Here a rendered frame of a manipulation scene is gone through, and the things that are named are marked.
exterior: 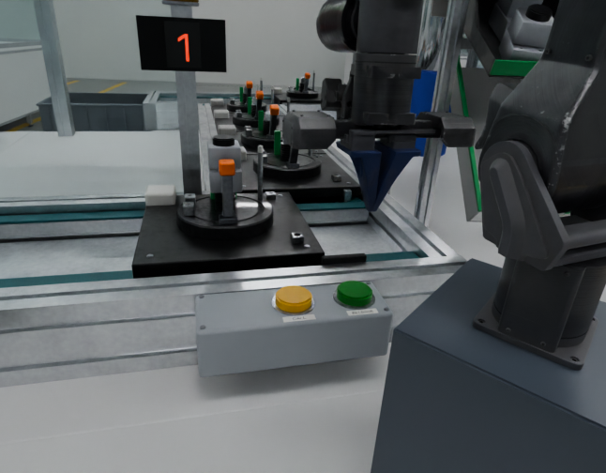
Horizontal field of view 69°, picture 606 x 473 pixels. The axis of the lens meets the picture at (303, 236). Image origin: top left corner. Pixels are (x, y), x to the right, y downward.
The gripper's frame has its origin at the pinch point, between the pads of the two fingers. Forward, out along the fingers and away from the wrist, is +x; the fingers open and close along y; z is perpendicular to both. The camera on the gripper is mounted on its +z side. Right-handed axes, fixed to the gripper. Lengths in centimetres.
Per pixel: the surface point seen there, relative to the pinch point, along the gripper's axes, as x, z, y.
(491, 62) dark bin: -11.6, 12.8, -20.2
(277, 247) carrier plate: 11.9, 10.6, 8.3
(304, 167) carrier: 8.6, 40.0, -2.3
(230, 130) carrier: 8, 78, 9
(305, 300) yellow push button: 12.3, -2.7, 7.6
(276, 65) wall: 19, 1056, -175
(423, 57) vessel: -12, 97, -54
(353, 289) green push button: 12.3, -1.3, 1.8
